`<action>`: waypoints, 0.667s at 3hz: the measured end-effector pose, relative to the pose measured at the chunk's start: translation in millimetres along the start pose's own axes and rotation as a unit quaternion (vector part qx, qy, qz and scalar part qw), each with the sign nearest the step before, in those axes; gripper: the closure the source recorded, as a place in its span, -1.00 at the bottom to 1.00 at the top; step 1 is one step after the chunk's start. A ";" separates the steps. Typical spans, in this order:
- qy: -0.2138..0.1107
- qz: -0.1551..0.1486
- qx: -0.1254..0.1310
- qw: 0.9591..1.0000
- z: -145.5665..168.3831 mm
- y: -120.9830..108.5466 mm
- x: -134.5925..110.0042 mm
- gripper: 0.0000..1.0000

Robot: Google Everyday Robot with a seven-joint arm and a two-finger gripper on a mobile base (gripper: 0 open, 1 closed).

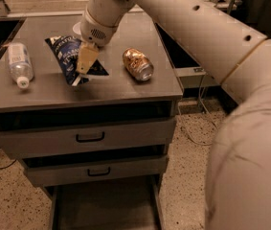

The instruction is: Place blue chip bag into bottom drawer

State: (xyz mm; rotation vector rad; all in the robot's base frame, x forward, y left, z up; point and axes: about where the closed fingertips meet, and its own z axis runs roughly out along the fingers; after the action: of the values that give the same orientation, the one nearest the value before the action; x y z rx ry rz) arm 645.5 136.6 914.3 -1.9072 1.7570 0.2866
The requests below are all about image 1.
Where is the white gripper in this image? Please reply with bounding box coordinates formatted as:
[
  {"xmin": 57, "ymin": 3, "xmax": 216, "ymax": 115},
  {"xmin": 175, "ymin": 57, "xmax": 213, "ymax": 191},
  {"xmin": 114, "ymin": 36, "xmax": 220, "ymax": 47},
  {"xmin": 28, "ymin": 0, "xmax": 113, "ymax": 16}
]
[{"xmin": 77, "ymin": 10, "xmax": 117, "ymax": 75}]

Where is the blue chip bag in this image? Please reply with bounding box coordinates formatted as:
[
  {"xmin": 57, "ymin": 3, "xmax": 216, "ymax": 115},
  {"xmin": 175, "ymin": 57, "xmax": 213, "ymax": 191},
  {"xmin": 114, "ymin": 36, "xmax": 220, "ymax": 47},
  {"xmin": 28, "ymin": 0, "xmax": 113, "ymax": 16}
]
[{"xmin": 45, "ymin": 35, "xmax": 109, "ymax": 86}]

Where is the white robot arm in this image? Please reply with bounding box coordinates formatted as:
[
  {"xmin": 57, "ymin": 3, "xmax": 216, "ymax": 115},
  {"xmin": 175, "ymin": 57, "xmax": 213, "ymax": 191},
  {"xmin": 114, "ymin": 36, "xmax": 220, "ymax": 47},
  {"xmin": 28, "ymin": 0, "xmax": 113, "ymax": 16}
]
[{"xmin": 80, "ymin": 0, "xmax": 271, "ymax": 230}]

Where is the grey drawer cabinet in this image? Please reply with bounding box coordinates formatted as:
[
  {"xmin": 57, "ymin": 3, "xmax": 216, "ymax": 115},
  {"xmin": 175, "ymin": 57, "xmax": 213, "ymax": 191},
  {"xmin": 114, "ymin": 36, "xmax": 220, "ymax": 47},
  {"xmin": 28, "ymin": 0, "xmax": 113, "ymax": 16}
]
[{"xmin": 0, "ymin": 12, "xmax": 182, "ymax": 230}]

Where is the top grey drawer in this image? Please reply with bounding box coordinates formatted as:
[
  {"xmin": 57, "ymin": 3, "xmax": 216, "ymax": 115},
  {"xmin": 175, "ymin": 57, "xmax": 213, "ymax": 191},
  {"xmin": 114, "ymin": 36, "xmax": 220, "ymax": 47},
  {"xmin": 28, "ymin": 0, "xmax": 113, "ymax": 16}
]
[{"xmin": 0, "ymin": 118, "xmax": 176, "ymax": 158}]

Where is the grey drawer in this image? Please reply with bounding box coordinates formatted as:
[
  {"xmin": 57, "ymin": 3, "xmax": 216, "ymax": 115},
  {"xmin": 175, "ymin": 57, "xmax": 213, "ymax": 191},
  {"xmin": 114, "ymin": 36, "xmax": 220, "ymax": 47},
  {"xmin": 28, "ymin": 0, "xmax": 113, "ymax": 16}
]
[
  {"xmin": 25, "ymin": 155, "xmax": 169, "ymax": 187},
  {"xmin": 0, "ymin": 118, "xmax": 176, "ymax": 158},
  {"xmin": 49, "ymin": 175, "xmax": 165, "ymax": 230}
]

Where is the middle grey drawer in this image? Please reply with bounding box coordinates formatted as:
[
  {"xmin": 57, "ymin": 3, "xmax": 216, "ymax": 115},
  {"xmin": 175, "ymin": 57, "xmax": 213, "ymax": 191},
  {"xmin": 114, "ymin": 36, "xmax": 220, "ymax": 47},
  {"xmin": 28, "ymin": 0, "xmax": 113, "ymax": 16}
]
[{"xmin": 25, "ymin": 155, "xmax": 169, "ymax": 187}]

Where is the bottom grey drawer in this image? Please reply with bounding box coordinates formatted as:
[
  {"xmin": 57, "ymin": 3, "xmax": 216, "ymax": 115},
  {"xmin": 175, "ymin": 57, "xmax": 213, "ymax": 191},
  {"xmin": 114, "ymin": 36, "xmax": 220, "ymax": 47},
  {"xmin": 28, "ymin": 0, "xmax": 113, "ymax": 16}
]
[{"xmin": 49, "ymin": 175, "xmax": 165, "ymax": 230}]

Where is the white bowl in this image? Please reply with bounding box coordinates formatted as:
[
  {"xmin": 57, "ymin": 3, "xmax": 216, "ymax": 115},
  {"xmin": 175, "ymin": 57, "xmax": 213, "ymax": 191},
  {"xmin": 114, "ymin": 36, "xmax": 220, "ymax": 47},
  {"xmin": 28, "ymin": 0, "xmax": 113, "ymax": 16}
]
[{"xmin": 73, "ymin": 22, "xmax": 81, "ymax": 35}]

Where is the gold soda can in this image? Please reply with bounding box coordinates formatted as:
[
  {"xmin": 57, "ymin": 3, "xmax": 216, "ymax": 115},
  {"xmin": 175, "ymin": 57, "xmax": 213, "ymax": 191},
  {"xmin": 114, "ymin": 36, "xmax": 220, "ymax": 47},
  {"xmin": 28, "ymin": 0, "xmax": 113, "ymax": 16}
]
[{"xmin": 123, "ymin": 48, "xmax": 154, "ymax": 81}]

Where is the clear plastic water bottle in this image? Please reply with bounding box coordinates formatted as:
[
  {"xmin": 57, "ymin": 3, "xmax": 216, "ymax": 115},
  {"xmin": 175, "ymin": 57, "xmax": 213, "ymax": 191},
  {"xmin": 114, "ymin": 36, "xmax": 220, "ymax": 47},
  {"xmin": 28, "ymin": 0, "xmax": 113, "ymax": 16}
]
[{"xmin": 8, "ymin": 43, "xmax": 34, "ymax": 89}]

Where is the white cable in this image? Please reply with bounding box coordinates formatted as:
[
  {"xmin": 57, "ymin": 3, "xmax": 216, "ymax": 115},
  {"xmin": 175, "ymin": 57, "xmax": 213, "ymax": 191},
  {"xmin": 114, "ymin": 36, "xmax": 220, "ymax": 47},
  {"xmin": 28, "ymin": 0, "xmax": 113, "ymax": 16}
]
[{"xmin": 176, "ymin": 75, "xmax": 220, "ymax": 147}]

